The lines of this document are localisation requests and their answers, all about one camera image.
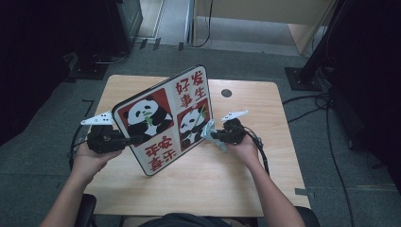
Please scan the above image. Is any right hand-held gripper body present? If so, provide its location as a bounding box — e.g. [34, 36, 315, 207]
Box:
[217, 109, 250, 146]

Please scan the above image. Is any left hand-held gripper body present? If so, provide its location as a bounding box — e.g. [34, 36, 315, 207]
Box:
[80, 111, 131, 155]

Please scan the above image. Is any panda print board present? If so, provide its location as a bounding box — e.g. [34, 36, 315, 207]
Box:
[112, 64, 214, 177]

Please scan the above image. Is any person's right hand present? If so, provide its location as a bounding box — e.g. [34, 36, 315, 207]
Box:
[227, 133, 260, 166]

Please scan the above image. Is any person's left hand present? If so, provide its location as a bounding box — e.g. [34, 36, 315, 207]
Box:
[71, 143, 123, 184]

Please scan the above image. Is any black chair armrest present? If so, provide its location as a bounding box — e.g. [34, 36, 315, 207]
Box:
[294, 206, 321, 227]
[75, 193, 97, 227]

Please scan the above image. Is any black floor stand base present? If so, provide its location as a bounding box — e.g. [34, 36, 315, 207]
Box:
[67, 51, 110, 80]

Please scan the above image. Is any black metal stand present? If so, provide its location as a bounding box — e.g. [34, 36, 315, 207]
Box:
[285, 0, 348, 93]

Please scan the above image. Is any person's dark shirt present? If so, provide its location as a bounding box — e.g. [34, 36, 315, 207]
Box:
[138, 212, 235, 227]

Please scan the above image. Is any grey floor tape strip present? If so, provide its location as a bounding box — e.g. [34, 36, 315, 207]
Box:
[294, 187, 316, 200]

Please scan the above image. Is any black cabinet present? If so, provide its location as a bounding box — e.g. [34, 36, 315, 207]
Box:
[105, 0, 144, 55]

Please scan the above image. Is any beige wooden furniture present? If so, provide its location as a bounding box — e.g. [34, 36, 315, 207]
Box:
[192, 0, 337, 55]

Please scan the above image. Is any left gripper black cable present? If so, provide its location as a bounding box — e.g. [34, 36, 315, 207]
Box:
[68, 124, 91, 171]

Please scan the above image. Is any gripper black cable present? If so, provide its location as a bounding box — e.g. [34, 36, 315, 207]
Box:
[68, 124, 91, 171]
[240, 125, 271, 176]

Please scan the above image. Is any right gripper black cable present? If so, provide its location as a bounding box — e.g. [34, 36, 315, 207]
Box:
[240, 125, 271, 176]

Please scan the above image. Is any black looped floor cable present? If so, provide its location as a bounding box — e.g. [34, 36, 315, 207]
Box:
[282, 93, 332, 124]

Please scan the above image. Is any long black floor cable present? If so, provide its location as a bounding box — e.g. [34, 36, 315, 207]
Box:
[325, 107, 356, 227]

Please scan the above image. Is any hanging black cable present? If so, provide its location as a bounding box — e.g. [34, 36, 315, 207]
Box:
[193, 0, 214, 48]

